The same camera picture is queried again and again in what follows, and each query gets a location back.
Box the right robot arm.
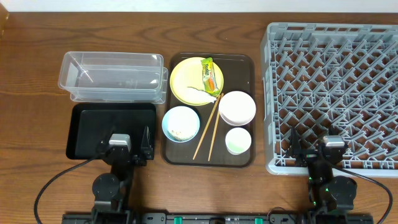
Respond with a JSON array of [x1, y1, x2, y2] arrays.
[[287, 128, 357, 223]]

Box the white tissue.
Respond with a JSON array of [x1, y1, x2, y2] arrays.
[[185, 87, 216, 104]]

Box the black tray bin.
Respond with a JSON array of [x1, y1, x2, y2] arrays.
[[66, 103, 156, 159]]

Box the yellow plate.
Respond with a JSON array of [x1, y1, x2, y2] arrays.
[[170, 57, 224, 106]]

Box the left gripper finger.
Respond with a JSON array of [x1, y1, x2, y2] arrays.
[[98, 126, 115, 152], [141, 126, 154, 160]]

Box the clear plastic bin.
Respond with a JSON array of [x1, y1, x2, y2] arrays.
[[58, 52, 169, 104]]

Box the wooden chopstick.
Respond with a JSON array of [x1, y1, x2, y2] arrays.
[[192, 94, 222, 160], [208, 106, 220, 162]]

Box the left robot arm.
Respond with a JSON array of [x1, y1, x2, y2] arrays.
[[90, 126, 154, 224]]

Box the left wooden chopstick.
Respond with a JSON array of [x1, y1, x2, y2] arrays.
[[192, 94, 222, 160]]

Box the white green cup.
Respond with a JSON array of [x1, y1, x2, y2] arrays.
[[225, 128, 252, 156]]

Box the light blue bowl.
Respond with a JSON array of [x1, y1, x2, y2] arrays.
[[161, 106, 201, 144]]

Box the grey dishwasher rack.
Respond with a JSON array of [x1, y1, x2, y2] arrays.
[[261, 22, 397, 178]]

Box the green snack wrapper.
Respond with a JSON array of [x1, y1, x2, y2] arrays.
[[201, 57, 220, 96]]

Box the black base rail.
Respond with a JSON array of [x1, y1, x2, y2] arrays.
[[61, 212, 374, 224]]

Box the right wooden chopstick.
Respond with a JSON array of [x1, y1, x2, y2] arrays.
[[208, 106, 220, 162]]

